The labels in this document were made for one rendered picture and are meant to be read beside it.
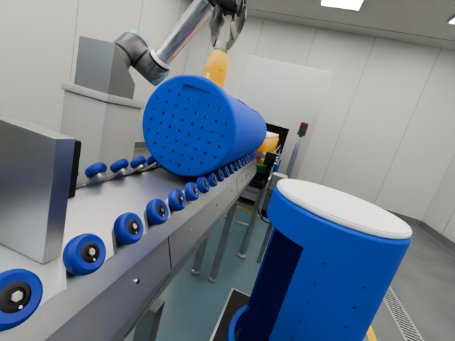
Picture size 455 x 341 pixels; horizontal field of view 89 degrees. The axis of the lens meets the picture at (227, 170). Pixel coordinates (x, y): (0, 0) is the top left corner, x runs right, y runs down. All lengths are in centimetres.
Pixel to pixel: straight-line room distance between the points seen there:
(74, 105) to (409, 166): 576
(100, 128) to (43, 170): 116
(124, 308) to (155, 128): 47
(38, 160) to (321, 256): 43
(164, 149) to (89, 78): 96
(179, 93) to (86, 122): 93
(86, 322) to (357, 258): 40
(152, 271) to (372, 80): 570
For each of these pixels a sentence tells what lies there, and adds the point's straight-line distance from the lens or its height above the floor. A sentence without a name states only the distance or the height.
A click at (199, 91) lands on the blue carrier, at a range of 67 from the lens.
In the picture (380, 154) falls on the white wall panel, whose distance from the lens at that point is 587.
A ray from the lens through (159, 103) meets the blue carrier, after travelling 71.
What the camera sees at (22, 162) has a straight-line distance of 35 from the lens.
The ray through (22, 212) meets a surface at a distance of 37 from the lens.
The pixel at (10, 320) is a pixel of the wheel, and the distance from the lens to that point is 27.
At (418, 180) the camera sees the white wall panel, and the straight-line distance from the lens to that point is 617.
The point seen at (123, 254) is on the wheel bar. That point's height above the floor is 93.
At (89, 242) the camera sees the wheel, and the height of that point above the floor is 98.
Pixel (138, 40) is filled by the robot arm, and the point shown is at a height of 145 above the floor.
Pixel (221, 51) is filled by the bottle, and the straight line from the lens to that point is 78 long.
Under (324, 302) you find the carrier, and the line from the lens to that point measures 51.
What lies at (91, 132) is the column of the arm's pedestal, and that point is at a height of 87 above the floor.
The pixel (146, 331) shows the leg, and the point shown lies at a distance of 78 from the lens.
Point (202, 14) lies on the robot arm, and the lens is 153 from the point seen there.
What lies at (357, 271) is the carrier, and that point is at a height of 96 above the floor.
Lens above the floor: 115
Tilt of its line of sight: 12 degrees down
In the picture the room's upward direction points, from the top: 15 degrees clockwise
